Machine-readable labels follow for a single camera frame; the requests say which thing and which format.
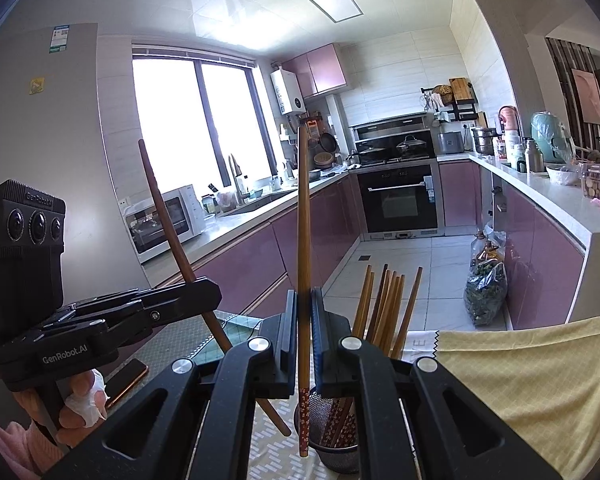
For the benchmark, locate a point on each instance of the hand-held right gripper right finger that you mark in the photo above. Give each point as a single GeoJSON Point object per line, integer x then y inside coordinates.
{"type": "Point", "coordinates": [320, 332]}

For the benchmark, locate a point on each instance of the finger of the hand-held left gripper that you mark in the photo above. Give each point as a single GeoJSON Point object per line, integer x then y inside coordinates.
{"type": "Point", "coordinates": [105, 299]}
{"type": "Point", "coordinates": [185, 300]}

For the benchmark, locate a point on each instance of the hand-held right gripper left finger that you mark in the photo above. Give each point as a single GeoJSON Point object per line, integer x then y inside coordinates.
{"type": "Point", "coordinates": [290, 332]}

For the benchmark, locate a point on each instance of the bunch of wooden chopsticks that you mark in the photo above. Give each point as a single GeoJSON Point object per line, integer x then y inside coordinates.
{"type": "Point", "coordinates": [380, 310]}

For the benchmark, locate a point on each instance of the dark brown wooden chopstick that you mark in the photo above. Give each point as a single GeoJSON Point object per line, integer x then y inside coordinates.
{"type": "Point", "coordinates": [165, 210]}

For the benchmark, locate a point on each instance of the floral-end light wooden chopstick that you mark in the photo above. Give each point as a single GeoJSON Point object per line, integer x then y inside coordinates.
{"type": "Point", "coordinates": [304, 235]}

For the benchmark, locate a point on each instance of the black mesh utensil holder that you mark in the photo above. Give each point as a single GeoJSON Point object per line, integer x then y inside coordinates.
{"type": "Point", "coordinates": [325, 456]}

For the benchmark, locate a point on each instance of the person's left forearm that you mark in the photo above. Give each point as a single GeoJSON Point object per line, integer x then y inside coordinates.
{"type": "Point", "coordinates": [10, 452]}

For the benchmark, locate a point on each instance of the person's left hand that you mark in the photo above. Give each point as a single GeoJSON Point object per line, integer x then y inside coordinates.
{"type": "Point", "coordinates": [81, 385]}

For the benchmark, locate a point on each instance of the white countertop oven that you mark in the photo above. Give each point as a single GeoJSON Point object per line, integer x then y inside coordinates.
{"type": "Point", "coordinates": [162, 222]}

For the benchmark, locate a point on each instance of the pink kitchen base cabinets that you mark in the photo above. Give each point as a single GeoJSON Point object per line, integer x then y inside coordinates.
{"type": "Point", "coordinates": [260, 255]}

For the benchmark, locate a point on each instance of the rose gold edged phone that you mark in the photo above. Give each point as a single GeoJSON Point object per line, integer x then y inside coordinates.
{"type": "Point", "coordinates": [127, 382]}

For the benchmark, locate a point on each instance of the grey refrigerator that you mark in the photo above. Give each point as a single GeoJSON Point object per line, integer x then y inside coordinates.
{"type": "Point", "coordinates": [55, 135]}

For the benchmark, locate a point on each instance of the steel kitchen faucet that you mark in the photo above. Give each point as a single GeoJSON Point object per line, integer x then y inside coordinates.
{"type": "Point", "coordinates": [236, 180]}

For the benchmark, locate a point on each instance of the black built-in oven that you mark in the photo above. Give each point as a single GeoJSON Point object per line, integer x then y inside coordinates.
{"type": "Point", "coordinates": [397, 200]}

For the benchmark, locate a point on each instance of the plastic bag of greens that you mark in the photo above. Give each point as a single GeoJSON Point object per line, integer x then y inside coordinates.
{"type": "Point", "coordinates": [486, 295]}

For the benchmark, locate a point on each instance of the kitchen window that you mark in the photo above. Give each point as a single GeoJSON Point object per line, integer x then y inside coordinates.
{"type": "Point", "coordinates": [180, 120]}

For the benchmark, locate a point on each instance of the cooking oil bottle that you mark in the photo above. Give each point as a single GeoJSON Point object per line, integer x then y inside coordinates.
{"type": "Point", "coordinates": [485, 252]}

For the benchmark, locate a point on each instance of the black wok pan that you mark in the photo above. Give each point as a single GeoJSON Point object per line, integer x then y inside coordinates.
{"type": "Point", "coordinates": [371, 152]}

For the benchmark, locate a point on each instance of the steel pot with glass lid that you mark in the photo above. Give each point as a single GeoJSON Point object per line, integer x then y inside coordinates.
{"type": "Point", "coordinates": [412, 146]}

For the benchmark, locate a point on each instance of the patterned yellow green tablecloth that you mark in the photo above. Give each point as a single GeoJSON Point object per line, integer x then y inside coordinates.
{"type": "Point", "coordinates": [530, 385]}

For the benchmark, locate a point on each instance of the steel stock pot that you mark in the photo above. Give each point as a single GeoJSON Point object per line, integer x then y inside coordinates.
{"type": "Point", "coordinates": [484, 141]}

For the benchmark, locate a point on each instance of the steel thermos bottle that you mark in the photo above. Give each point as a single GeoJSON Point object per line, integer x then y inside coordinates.
{"type": "Point", "coordinates": [533, 156]}

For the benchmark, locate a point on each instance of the pink kettle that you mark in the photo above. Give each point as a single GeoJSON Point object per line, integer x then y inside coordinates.
{"type": "Point", "coordinates": [508, 119]}

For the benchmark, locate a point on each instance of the white bowl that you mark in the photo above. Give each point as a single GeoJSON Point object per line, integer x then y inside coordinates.
{"type": "Point", "coordinates": [561, 175]}

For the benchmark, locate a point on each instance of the mint green appliance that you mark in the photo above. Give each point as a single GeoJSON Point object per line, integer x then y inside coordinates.
{"type": "Point", "coordinates": [547, 135]}

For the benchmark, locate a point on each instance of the clear plastic food container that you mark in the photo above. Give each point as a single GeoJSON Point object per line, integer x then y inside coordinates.
{"type": "Point", "coordinates": [596, 182]}

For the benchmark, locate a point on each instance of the square ceiling light panel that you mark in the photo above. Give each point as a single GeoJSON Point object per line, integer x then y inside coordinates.
{"type": "Point", "coordinates": [335, 5]}

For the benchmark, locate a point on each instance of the white wall water heater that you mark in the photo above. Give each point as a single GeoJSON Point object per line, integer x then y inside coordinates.
{"type": "Point", "coordinates": [287, 91]}

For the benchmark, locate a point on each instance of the pink wall cabinet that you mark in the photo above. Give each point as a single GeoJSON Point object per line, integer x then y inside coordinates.
{"type": "Point", "coordinates": [320, 70]}

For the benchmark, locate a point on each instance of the black wall rack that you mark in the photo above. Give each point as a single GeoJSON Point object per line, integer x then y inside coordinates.
{"type": "Point", "coordinates": [452, 100]}

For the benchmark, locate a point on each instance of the framed wall picture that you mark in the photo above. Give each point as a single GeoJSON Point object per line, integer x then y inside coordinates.
{"type": "Point", "coordinates": [588, 95]}

